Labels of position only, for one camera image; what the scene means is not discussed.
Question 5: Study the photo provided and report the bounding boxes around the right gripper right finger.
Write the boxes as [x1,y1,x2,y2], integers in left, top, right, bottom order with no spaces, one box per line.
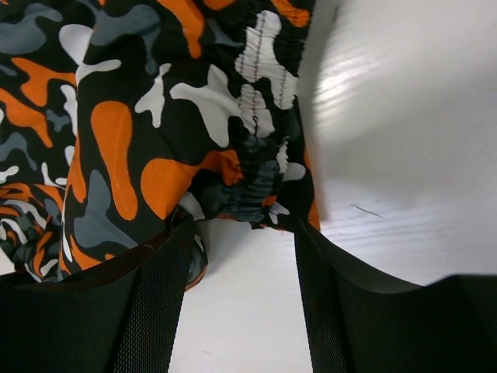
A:
[293,220,496,372]

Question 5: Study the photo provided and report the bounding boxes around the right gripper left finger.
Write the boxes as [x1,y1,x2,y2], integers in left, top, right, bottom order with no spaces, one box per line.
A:
[1,217,195,372]

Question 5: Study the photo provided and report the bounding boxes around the orange camouflage shorts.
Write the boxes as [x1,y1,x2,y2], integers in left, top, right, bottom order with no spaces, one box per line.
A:
[1,1,319,282]

